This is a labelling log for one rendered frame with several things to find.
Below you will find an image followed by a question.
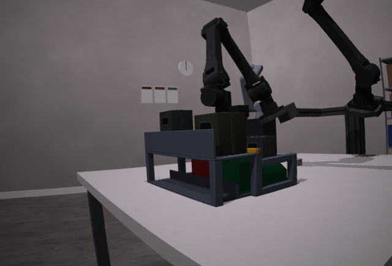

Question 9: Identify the red open bin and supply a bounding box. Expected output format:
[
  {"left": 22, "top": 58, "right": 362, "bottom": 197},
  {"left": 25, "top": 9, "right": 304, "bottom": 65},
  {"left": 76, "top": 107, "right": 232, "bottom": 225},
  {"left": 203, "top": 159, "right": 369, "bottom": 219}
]
[{"left": 191, "top": 159, "right": 209, "bottom": 178}]

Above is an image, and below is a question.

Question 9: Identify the yellow flat bar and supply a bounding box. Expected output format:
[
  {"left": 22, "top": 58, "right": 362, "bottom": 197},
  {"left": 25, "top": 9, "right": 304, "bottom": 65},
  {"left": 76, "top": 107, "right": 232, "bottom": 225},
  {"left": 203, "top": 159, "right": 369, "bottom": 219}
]
[{"left": 247, "top": 148, "right": 258, "bottom": 153}]

